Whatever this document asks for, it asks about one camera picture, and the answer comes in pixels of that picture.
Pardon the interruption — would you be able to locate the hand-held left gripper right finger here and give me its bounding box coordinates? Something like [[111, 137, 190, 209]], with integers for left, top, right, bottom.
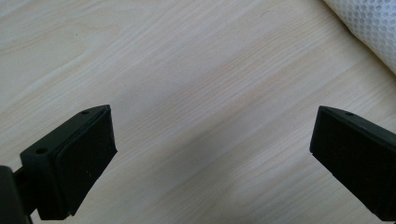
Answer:
[[309, 105, 396, 222]]

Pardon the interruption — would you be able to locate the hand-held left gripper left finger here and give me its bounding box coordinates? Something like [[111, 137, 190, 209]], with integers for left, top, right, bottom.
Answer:
[[20, 104, 119, 221]]

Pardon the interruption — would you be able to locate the white mesh cloth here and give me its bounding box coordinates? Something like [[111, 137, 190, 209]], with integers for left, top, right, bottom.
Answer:
[[322, 0, 396, 76]]

